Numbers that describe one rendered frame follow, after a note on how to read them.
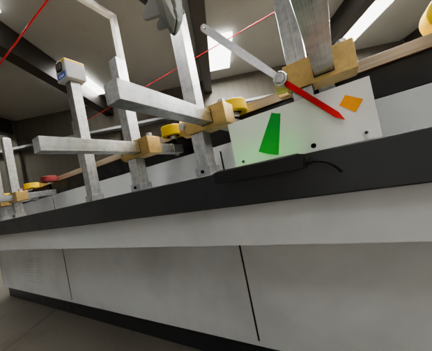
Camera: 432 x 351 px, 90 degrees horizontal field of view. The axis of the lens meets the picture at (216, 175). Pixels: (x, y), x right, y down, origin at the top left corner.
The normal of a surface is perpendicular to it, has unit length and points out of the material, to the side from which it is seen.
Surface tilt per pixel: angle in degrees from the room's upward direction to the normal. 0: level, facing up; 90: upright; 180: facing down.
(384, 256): 90
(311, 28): 180
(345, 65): 90
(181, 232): 90
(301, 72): 90
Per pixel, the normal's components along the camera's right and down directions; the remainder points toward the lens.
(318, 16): 0.20, 0.98
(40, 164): -0.01, -0.02
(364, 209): -0.50, 0.08
